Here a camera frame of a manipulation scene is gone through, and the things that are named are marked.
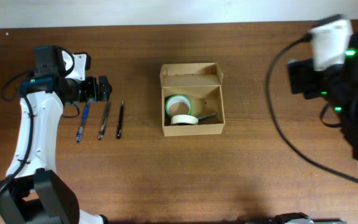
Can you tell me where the blue ballpoint pen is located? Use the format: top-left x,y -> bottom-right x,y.
76,103 -> 90,143

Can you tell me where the green tape roll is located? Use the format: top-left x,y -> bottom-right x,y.
165,94 -> 193,118

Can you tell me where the cream masking tape roll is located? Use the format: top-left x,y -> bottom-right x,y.
170,114 -> 199,125

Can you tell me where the black and white marker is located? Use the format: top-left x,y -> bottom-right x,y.
198,112 -> 218,122

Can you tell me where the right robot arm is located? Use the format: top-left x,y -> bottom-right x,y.
287,32 -> 358,160

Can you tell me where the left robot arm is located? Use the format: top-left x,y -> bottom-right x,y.
0,45 -> 112,223

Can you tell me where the dark grey pen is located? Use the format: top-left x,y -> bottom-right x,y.
98,101 -> 111,141

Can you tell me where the black pen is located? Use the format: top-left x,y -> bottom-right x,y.
116,101 -> 124,139

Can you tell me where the open cardboard box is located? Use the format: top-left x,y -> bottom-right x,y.
160,63 -> 226,137

